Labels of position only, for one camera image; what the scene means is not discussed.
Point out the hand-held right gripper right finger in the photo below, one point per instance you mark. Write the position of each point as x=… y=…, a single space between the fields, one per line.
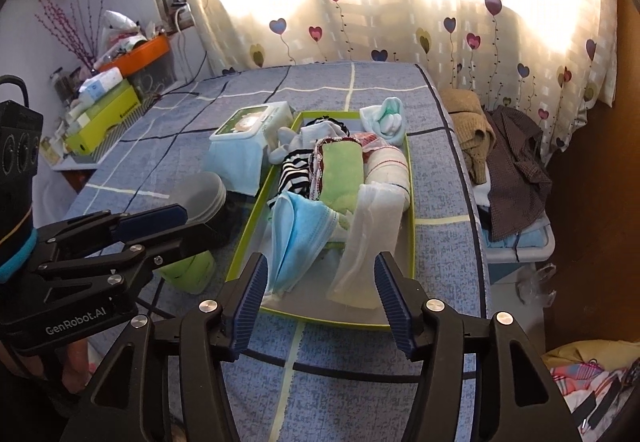
x=395 y=307

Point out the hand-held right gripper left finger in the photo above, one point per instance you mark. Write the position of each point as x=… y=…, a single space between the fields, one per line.
x=250 y=307

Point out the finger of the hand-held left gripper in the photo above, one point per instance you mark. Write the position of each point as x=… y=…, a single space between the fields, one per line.
x=175 y=247
x=155 y=218

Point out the green box lid tray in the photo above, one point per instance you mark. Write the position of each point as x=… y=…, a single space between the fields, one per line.
x=310 y=309

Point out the white face mask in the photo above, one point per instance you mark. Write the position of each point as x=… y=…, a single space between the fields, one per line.
x=370 y=242

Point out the blue face mask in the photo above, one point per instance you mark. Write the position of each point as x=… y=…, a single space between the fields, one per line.
x=300 y=237

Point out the beige cloth with stripes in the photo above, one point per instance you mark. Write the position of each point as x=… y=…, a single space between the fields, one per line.
x=387 y=167

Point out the green towel with braided trim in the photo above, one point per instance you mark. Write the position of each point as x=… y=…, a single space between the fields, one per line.
x=340 y=172

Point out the clear bag with orange item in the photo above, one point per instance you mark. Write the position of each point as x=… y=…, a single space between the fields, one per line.
x=367 y=141

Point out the pale mint sock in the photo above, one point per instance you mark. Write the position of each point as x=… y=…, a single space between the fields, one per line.
x=385 y=120

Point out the person's left hand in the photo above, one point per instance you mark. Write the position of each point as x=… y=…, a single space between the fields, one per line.
x=77 y=367

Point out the dark jar with clear lid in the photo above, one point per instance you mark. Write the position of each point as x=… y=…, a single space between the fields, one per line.
x=200 y=202

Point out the blue elastic band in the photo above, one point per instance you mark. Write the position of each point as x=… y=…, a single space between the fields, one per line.
x=20 y=257

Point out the white side shelf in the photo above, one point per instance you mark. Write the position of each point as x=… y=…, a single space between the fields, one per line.
x=75 y=163

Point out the green cardboard box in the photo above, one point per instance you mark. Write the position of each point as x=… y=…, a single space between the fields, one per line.
x=107 y=122

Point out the wet wipes pack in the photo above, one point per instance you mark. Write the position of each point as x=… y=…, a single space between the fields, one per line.
x=245 y=142

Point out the flat pale green box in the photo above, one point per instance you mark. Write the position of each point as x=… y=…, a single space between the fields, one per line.
x=102 y=105

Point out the cluster of small bottles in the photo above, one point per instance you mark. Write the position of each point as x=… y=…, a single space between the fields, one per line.
x=52 y=140

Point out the white plastic storage box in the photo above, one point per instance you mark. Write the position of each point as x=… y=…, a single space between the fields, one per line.
x=520 y=249

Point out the clear plastic wrapper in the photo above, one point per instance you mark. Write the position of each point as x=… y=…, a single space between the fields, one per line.
x=537 y=284

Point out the blue white tissue pack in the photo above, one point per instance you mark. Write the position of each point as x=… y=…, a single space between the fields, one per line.
x=100 y=83

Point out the clear storage bin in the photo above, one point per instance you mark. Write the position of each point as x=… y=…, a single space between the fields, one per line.
x=152 y=72

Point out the orange tray with clutter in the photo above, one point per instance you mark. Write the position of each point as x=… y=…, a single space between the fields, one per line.
x=135 y=55

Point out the dark glass jar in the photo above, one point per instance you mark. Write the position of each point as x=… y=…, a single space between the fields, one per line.
x=60 y=82

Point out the brown checked shirt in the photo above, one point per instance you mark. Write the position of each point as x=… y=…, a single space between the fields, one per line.
x=520 y=172

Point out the tan knit sweater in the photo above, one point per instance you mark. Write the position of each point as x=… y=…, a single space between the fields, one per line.
x=467 y=132

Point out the white plastic bag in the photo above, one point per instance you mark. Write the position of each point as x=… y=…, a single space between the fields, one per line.
x=120 y=25

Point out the pink striped cloth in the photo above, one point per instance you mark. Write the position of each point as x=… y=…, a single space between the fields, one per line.
x=590 y=372

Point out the red berry branches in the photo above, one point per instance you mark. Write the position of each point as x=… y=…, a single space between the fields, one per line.
x=75 y=22

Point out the blue plaid bedsheet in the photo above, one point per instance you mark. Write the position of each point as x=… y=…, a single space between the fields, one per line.
x=325 y=87

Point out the heart print curtain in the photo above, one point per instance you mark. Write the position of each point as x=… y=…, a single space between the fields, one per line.
x=400 y=47

